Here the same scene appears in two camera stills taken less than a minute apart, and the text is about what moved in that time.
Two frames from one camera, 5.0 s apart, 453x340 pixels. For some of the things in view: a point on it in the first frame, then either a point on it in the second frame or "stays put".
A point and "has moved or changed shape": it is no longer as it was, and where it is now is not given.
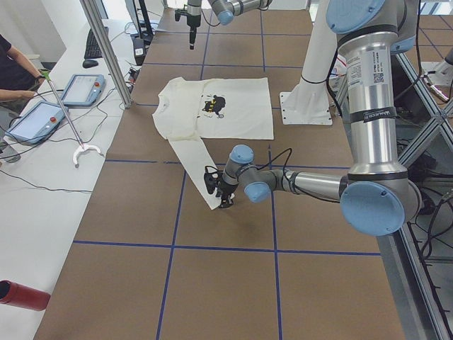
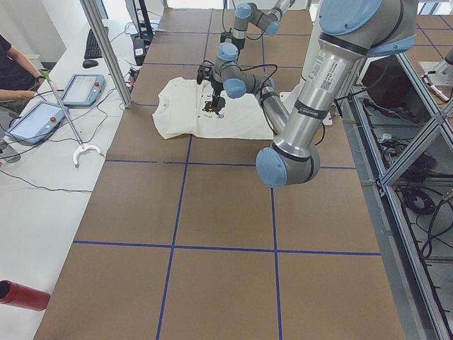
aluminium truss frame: x=419 y=254 stays put
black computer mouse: x=88 y=64 stays put
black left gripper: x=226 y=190 to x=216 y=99
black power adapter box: x=139 y=50 stays put
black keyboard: x=93 y=49 stays put
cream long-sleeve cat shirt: x=229 y=108 has moved or changed shape
